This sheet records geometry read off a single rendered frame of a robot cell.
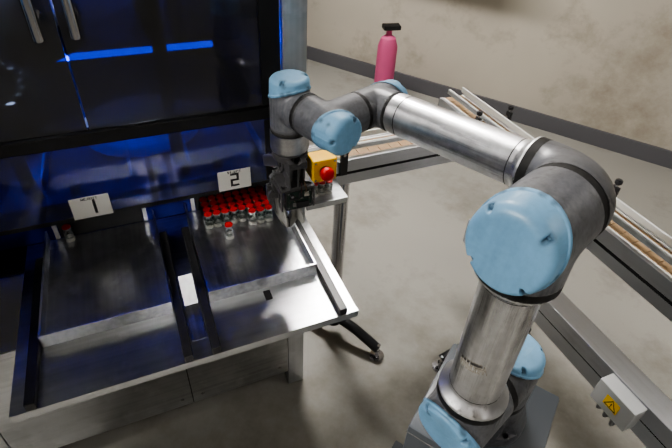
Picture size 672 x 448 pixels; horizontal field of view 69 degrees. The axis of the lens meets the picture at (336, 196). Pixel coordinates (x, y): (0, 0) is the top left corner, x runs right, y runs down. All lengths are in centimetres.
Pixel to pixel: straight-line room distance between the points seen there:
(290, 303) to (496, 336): 56
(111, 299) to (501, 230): 91
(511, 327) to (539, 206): 20
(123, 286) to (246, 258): 29
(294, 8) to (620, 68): 294
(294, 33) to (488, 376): 80
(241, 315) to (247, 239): 25
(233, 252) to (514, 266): 83
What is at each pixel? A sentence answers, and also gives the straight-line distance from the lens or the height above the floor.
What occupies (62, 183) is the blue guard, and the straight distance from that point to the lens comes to 125.
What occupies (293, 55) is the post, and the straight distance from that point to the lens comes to 118.
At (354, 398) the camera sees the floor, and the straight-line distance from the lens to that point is 205.
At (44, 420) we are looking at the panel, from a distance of 189.
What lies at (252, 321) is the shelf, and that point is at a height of 88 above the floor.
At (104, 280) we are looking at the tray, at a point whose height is 88.
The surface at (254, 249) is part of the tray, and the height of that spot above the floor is 88.
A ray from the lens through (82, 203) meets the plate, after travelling 128.
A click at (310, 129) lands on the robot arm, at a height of 135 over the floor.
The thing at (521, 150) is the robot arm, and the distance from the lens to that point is 75.
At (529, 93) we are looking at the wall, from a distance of 396.
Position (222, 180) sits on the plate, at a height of 102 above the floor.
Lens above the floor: 176
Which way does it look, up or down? 37 degrees down
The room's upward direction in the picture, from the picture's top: 3 degrees clockwise
